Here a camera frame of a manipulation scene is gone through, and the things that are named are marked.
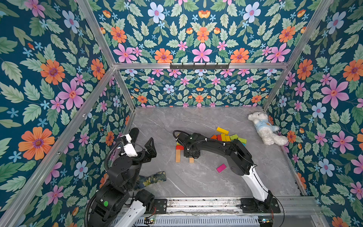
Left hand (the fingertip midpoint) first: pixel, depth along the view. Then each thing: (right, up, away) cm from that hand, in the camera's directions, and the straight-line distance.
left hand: (147, 141), depth 61 cm
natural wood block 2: (+19, -17, +29) cm, 39 cm away
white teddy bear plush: (+71, +2, +34) cm, 79 cm away
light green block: (+51, -3, +40) cm, 65 cm away
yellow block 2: (+46, -4, +39) cm, 60 cm away
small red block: (+12, -9, +31) cm, 34 cm away
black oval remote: (-23, 0, +40) cm, 46 cm away
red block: (+39, -4, +40) cm, 56 cm away
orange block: (+36, -3, +40) cm, 54 cm away
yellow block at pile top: (+43, +1, +43) cm, 61 cm away
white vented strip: (+23, -42, +9) cm, 49 cm away
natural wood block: (+10, -14, +30) cm, 34 cm away
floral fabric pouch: (-9, -26, +19) cm, 33 cm away
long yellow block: (+12, -4, +17) cm, 21 cm away
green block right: (+56, -5, +37) cm, 67 cm away
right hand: (+20, -12, +33) cm, 40 cm away
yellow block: (+43, -2, +40) cm, 59 cm away
